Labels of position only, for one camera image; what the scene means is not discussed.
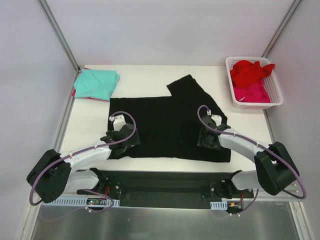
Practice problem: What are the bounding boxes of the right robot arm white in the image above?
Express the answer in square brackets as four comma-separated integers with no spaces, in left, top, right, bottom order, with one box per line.
[197,115,306,199]

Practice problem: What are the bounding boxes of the folded pink t-shirt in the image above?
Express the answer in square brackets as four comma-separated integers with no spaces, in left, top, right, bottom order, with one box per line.
[73,69,110,101]

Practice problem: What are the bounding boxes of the black t-shirt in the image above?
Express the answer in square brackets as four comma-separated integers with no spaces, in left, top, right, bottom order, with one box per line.
[109,75,231,163]

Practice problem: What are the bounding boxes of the left aluminium frame post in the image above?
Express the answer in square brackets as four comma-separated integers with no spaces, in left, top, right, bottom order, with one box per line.
[38,0,81,72]

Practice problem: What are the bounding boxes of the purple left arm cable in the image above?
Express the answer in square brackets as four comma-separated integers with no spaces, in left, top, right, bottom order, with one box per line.
[28,111,137,207]

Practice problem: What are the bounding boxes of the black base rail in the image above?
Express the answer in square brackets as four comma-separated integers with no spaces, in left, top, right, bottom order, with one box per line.
[64,168,261,210]

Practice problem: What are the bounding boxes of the white plastic basket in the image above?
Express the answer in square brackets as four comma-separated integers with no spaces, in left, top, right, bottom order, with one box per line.
[225,56,283,110]

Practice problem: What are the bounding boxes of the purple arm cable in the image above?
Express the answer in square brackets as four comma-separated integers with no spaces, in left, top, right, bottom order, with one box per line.
[28,111,137,207]
[196,104,307,201]

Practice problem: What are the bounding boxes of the red t-shirt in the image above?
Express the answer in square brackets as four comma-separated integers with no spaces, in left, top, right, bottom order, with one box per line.
[230,60,275,89]

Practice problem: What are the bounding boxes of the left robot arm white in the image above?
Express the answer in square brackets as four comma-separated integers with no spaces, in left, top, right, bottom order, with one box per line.
[26,123,140,206]

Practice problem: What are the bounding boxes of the right aluminium frame post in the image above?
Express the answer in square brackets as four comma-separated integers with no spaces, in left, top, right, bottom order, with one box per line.
[260,0,303,59]

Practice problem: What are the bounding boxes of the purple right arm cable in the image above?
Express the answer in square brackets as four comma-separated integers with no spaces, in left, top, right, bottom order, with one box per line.
[196,104,307,201]

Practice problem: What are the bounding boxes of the magenta t-shirt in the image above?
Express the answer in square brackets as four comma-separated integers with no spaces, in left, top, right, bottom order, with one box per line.
[233,80,271,103]

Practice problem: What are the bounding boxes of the aluminium frame post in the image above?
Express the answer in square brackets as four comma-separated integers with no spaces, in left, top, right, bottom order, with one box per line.
[38,0,81,72]
[260,0,303,59]

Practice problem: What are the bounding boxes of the folded teal t-shirt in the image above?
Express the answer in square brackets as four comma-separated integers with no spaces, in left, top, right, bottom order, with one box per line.
[72,68,120,101]

